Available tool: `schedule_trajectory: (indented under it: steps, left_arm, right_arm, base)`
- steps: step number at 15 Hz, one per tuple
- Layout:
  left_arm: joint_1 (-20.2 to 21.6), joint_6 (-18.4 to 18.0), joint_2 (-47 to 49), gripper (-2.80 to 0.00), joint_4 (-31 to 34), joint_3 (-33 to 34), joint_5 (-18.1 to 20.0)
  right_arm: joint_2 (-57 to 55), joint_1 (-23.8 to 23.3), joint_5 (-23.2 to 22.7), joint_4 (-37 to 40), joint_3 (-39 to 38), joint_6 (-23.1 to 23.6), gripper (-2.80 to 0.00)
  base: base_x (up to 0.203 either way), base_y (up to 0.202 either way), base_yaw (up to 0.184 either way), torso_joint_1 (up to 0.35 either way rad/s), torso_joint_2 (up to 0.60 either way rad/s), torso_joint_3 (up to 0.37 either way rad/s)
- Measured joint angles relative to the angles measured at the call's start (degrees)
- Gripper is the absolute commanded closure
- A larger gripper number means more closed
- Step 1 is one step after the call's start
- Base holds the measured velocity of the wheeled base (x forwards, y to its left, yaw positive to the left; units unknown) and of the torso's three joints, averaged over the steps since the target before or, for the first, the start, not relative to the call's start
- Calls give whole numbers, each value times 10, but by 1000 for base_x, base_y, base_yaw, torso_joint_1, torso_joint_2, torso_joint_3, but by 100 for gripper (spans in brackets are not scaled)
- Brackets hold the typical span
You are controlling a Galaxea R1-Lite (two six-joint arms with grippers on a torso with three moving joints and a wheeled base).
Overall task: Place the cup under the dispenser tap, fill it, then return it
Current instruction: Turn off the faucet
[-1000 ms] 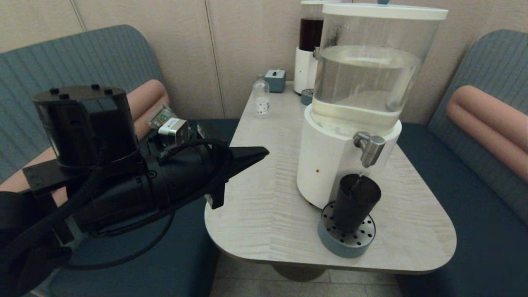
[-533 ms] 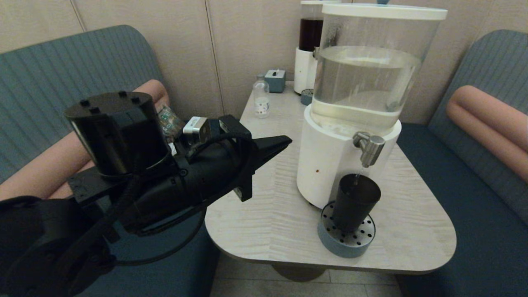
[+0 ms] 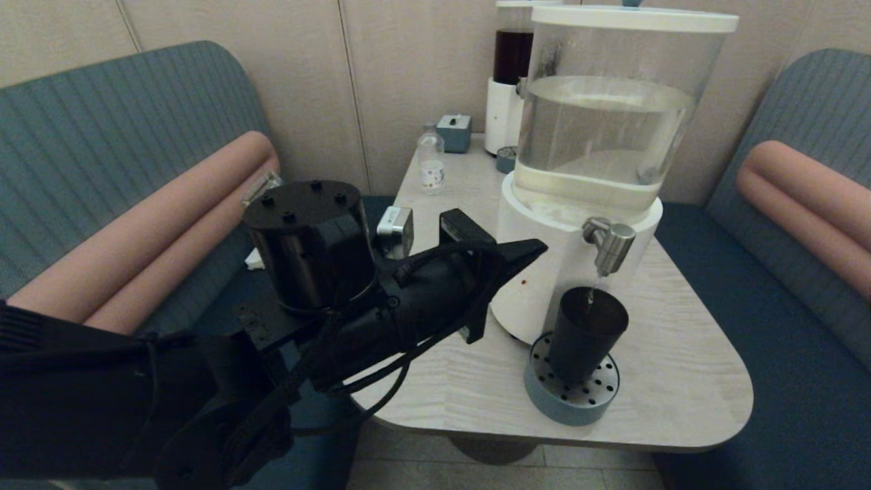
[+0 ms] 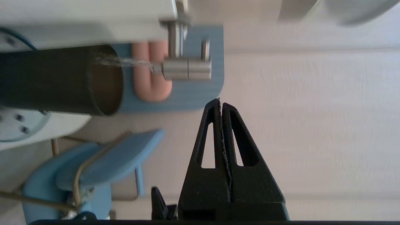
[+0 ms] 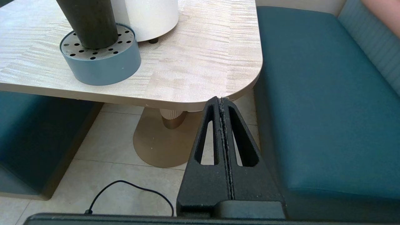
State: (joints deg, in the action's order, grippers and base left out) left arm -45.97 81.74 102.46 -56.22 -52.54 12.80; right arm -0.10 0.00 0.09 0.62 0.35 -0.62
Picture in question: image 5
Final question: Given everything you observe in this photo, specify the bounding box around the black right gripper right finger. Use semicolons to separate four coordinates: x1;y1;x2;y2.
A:
221;97;286;203

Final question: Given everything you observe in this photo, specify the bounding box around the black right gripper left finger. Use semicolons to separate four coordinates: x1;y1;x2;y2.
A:
176;96;234;218

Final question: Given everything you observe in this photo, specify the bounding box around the black plastic cup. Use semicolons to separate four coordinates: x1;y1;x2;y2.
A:
56;0;118;50

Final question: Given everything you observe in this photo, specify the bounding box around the round blue drip tray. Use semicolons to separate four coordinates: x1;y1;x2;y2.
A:
59;22;142;86

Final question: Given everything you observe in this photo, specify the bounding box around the large clear water dispenser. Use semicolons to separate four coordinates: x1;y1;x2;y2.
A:
110;0;179;44

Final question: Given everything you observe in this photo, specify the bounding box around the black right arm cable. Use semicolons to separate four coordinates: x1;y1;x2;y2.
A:
84;180;174;217

